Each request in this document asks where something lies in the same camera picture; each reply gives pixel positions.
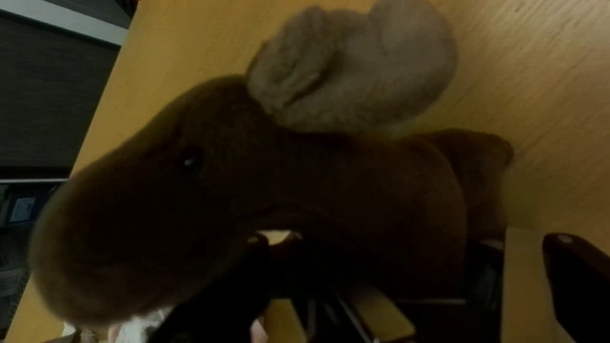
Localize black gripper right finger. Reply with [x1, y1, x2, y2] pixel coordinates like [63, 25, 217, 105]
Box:
[456, 239, 509, 343]

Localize brown moose plush toy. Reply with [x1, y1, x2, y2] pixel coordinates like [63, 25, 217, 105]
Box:
[25, 0, 517, 328]

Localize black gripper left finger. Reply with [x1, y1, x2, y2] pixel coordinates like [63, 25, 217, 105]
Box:
[288, 237, 419, 343]

